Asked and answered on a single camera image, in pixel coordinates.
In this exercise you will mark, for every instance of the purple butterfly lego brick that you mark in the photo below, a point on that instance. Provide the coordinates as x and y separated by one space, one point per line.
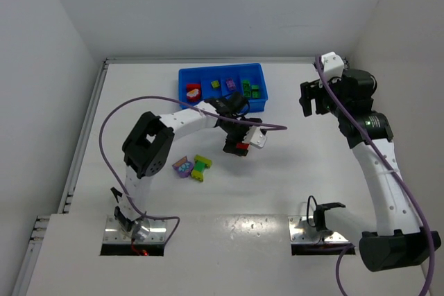
230 84

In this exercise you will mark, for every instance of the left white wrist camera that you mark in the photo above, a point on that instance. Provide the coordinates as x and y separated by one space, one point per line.
255 137

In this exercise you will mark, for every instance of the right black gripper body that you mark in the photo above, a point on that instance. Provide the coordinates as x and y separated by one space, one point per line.
314 96

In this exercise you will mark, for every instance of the red crown lego piece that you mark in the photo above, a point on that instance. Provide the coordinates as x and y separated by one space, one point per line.
242 146

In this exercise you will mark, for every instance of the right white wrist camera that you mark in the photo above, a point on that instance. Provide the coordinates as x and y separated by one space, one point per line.
332 65

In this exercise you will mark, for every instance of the purple paw lego brick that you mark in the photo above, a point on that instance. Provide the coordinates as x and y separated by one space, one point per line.
183 167

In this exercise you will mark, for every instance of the left aluminium frame rail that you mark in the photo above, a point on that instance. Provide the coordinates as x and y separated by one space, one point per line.
41 221

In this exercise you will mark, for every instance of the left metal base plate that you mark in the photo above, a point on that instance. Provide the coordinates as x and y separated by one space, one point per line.
145 232

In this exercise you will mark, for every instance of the white front board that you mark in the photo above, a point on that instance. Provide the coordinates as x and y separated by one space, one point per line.
208 255

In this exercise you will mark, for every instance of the lime green lego stack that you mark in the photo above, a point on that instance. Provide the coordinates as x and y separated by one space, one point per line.
201 163

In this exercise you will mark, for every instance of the lime lego brick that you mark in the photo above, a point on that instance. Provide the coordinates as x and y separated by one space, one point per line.
215 84

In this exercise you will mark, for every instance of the green curved lego brick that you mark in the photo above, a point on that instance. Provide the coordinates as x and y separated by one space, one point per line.
246 84

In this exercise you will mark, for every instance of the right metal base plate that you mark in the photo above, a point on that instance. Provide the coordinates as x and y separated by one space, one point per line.
302 234

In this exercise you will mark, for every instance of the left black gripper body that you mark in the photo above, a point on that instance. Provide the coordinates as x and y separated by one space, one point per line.
234 138

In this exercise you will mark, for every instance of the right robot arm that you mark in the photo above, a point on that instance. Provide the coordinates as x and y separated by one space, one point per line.
397 239

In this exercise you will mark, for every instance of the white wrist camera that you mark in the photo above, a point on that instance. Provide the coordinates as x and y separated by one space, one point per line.
255 137
332 65

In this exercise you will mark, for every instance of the metal base plate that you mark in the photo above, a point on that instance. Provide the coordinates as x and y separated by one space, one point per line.
302 234
145 232

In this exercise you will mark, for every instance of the red flower lego brick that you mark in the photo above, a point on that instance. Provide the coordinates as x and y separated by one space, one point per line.
193 92

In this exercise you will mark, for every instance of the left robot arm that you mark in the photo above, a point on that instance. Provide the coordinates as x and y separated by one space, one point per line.
147 147

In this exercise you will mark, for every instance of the blue divided plastic bin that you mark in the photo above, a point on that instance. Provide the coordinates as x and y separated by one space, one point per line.
238 72

